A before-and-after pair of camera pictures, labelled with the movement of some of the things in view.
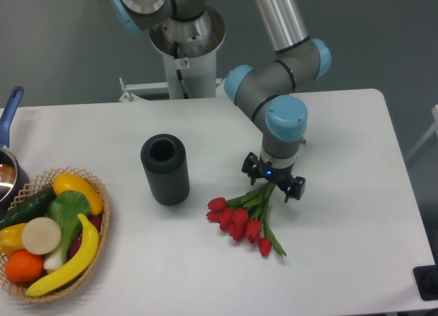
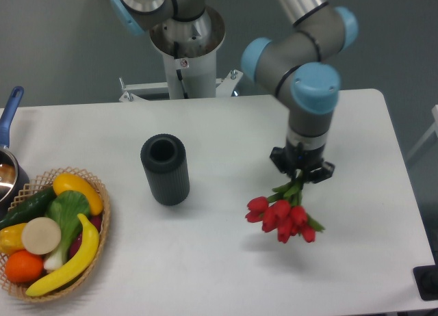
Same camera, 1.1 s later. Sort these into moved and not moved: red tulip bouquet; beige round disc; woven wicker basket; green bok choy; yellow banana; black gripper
Moved: red tulip bouquet; black gripper
Not moved: yellow banana; beige round disc; woven wicker basket; green bok choy
